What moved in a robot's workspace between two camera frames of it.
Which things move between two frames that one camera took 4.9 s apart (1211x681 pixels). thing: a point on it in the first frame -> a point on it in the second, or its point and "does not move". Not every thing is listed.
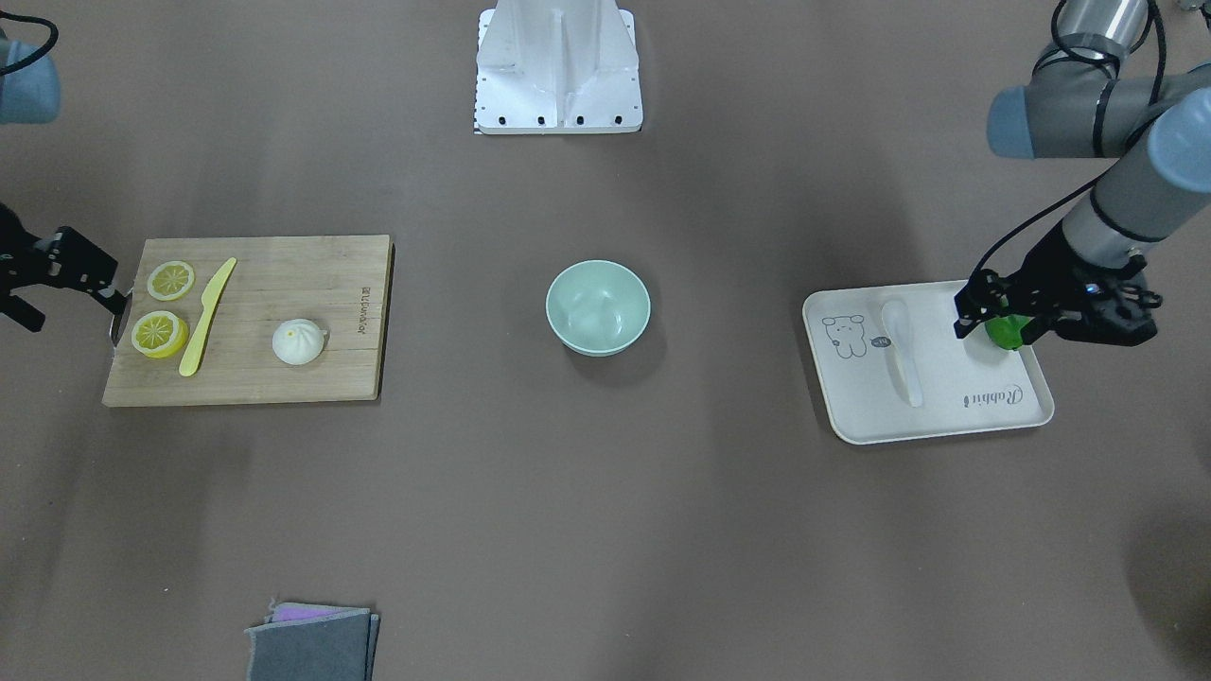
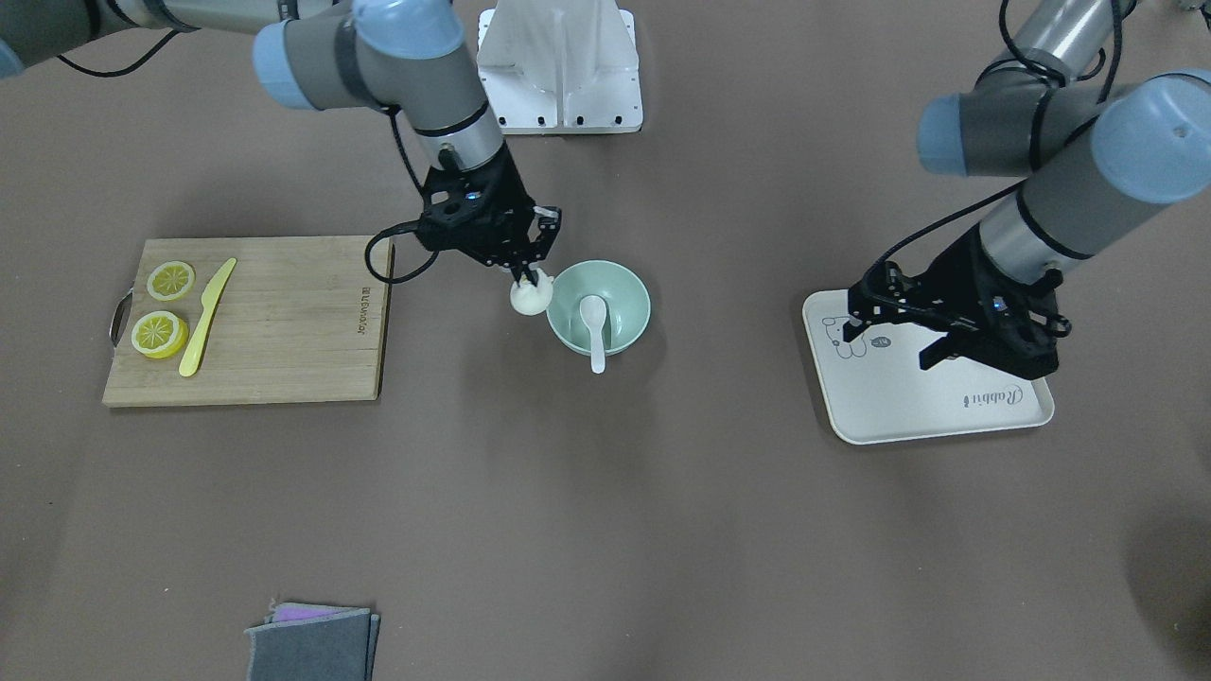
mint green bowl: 598,307 does not move
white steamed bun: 298,341 -> 529,299
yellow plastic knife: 210,299 does not move
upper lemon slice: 170,281 does not move
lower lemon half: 160,334 does not move
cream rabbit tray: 891,367 does not move
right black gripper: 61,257 -> 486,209
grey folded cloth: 302,641 does not move
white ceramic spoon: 896,321 -> 593,311
